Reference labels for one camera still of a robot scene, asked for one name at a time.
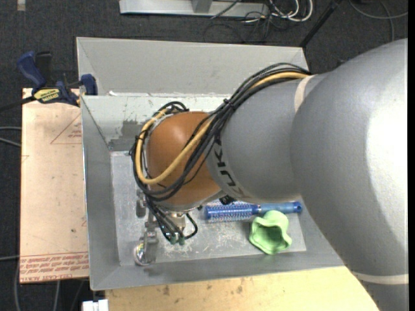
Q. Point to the blue round hairbrush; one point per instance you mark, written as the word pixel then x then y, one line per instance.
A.
pixel 227 213

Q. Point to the grey metal bin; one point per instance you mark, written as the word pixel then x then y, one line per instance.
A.
pixel 107 206

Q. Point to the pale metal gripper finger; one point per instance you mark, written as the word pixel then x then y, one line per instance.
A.
pixel 140 206
pixel 151 248

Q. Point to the brown cardboard board red print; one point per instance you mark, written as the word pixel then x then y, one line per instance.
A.
pixel 52 186

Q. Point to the small clear glass thing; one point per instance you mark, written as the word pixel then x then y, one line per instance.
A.
pixel 140 257

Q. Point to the green silicone cup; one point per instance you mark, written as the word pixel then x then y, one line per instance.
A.
pixel 270 235

